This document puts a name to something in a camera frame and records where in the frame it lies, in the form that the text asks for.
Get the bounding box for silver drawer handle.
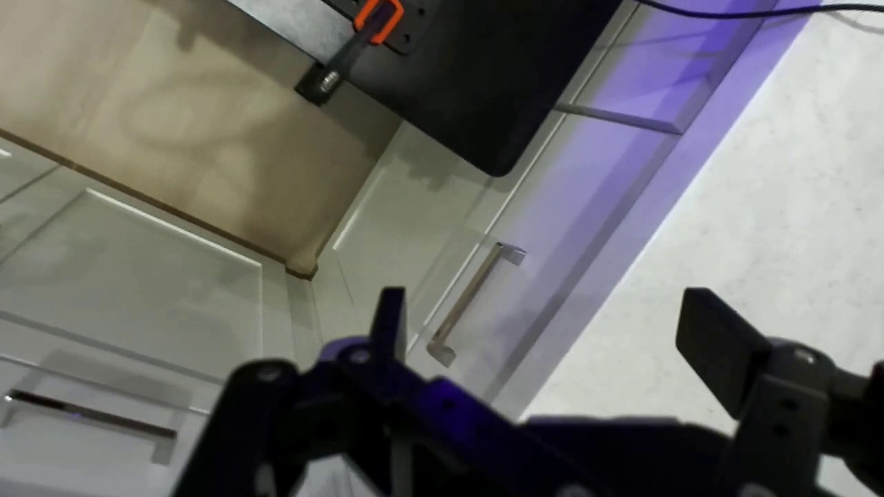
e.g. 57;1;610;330
552;101;686;136
426;242;528;368

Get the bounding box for silver door handle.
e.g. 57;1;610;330
0;389;180;465

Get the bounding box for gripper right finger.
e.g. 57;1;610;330
675;288;884;497

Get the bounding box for white cabinet door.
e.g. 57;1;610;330
0;142;320;497

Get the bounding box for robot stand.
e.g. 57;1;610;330
228;0;624;177

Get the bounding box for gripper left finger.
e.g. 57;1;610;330
171;286;532;497

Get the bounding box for white drawer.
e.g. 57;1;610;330
312;114;681;422
511;0;823;228

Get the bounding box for orange and black clamp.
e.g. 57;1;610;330
295;0;407;106

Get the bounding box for black cable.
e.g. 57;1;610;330
639;0;884;20

